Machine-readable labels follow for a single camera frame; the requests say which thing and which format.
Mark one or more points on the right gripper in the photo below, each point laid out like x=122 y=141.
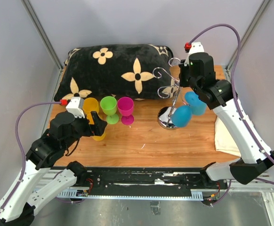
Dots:
x=182 y=83

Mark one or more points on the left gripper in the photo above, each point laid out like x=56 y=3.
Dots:
x=98 y=128

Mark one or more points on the blue plastic goblet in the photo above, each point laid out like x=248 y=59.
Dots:
x=197 y=106
x=182 y=115

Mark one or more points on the chrome wine glass rack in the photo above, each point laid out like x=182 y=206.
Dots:
x=172 y=91

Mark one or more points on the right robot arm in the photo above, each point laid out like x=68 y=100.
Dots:
x=256 y=156

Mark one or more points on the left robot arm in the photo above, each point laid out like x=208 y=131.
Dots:
x=20 y=205

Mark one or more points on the yellow plastic goblet front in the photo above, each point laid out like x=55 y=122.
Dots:
x=96 y=137

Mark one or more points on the yellow plastic goblet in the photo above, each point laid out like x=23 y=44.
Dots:
x=90 y=104
x=96 y=137

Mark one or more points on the yellow plastic goblet rear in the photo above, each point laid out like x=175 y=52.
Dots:
x=90 y=104

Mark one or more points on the green plastic goblet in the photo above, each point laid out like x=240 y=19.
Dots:
x=109 y=107

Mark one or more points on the magenta plastic goblet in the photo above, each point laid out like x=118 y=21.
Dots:
x=126 y=107

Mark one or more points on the black floral plush pillow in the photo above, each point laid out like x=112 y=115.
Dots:
x=116 y=70

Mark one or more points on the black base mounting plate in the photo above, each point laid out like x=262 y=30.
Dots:
x=147 y=182

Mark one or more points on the white folded cloth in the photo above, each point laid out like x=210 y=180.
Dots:
x=223 y=140

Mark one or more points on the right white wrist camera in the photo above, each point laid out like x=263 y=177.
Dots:
x=191 y=48

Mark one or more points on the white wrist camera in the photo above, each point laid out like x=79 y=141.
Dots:
x=191 y=48
x=74 y=106

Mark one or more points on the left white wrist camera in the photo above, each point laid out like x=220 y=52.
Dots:
x=74 y=106

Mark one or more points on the right aluminium frame post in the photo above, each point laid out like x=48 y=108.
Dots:
x=249 y=31

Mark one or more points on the aluminium frame post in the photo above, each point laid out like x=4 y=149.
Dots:
x=37 y=24
x=249 y=31

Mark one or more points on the left aluminium frame post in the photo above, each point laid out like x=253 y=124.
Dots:
x=37 y=24

